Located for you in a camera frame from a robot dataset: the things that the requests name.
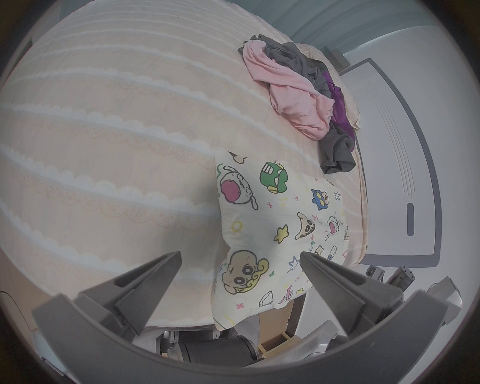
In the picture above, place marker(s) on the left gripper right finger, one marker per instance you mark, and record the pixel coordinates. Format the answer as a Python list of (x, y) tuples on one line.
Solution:
[(345, 296)]

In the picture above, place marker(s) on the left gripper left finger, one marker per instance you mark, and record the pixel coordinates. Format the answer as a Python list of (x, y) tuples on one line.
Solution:
[(146, 288)]

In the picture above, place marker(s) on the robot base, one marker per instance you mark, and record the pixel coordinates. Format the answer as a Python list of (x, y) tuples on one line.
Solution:
[(217, 350)]

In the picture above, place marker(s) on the bed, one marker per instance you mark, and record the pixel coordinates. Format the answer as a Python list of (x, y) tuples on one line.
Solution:
[(112, 150)]

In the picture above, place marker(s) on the pile of clothes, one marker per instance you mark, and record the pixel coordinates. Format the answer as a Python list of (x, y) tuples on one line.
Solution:
[(296, 93)]

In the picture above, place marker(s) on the white printed pillow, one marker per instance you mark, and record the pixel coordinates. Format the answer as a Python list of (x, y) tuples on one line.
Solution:
[(270, 225)]

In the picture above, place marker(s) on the white wardrobe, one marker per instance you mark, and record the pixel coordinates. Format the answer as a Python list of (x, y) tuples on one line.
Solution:
[(386, 150)]

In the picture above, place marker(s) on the cream pillow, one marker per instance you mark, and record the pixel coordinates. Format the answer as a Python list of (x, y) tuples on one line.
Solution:
[(347, 100)]

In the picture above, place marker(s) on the blue-green curtain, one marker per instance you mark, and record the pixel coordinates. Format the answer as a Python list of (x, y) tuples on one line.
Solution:
[(337, 18)]

